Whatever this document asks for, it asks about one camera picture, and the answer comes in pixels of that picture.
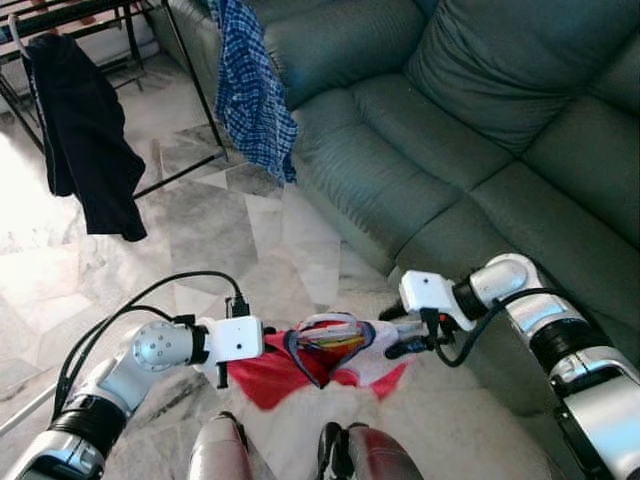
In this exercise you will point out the navy blue garment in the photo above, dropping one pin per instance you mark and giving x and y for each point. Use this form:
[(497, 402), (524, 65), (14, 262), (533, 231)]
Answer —
[(85, 140)]

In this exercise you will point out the white plastic hanger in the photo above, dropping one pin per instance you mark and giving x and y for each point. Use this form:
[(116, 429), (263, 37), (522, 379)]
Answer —
[(13, 30)]

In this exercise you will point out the silver robot leg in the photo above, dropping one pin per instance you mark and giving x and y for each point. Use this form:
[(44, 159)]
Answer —
[(385, 460), (220, 455)]

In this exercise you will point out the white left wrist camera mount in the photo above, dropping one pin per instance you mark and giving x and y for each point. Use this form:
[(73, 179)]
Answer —
[(235, 338)]

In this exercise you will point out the dark green sofa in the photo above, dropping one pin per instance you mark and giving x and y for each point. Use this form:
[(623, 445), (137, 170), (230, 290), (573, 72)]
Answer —
[(480, 120)]

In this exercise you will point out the black metal clothes rack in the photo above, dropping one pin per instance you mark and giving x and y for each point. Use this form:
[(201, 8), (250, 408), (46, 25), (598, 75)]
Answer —
[(192, 80)]

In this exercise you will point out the slatted wooden shelf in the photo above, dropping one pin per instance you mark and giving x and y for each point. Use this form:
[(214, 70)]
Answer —
[(60, 12)]

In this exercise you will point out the silver robot left leg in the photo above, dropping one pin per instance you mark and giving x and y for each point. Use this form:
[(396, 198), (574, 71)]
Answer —
[(220, 455)]

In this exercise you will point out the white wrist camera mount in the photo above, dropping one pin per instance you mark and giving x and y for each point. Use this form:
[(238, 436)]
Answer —
[(430, 292), (235, 338)]

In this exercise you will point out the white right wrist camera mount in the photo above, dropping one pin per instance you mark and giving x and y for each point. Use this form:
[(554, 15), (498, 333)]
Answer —
[(430, 292)]

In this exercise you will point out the red and white jersey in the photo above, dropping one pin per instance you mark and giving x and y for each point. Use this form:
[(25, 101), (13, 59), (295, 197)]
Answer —
[(265, 385)]

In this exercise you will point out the silver robot right leg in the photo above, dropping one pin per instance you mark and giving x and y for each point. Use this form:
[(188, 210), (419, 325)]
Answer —
[(385, 460)]

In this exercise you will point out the blue plaid shirt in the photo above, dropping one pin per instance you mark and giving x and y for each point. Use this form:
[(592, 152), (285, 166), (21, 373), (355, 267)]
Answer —
[(250, 100)]

